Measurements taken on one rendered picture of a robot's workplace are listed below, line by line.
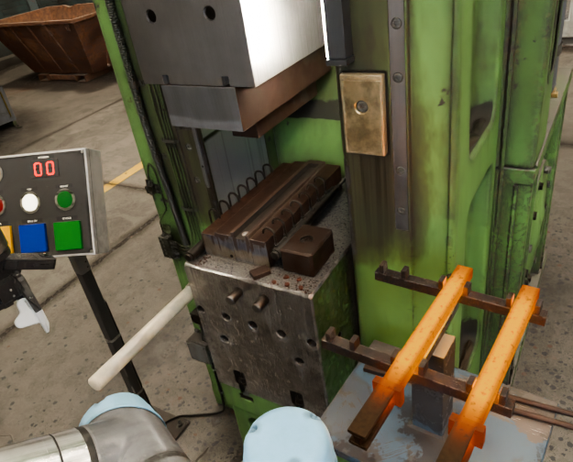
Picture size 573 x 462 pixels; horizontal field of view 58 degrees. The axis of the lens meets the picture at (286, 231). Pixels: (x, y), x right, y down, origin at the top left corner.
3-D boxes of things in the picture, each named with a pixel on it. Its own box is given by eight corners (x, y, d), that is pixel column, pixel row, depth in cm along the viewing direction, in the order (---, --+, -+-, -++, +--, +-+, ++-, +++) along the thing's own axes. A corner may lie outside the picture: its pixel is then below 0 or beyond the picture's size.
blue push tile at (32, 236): (46, 251, 136) (43, 222, 137) (20, 253, 138) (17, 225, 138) (50, 250, 138) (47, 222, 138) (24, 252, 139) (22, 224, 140)
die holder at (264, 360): (330, 424, 139) (311, 296, 116) (218, 381, 158) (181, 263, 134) (402, 297, 178) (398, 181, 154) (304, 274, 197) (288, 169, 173)
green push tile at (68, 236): (81, 249, 135) (79, 220, 135) (54, 251, 136) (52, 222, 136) (85, 248, 137) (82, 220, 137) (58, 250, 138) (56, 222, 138)
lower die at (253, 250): (269, 268, 127) (264, 239, 122) (206, 253, 137) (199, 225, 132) (342, 188, 156) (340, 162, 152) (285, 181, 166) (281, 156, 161)
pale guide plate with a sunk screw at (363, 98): (384, 157, 108) (380, 75, 99) (345, 153, 113) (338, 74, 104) (388, 152, 110) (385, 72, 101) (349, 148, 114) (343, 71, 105)
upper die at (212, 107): (243, 132, 108) (235, 87, 103) (171, 126, 118) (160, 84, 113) (331, 70, 137) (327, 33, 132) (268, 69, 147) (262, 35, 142)
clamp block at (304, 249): (314, 279, 121) (311, 256, 118) (282, 271, 125) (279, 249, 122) (336, 250, 129) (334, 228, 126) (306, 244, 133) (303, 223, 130)
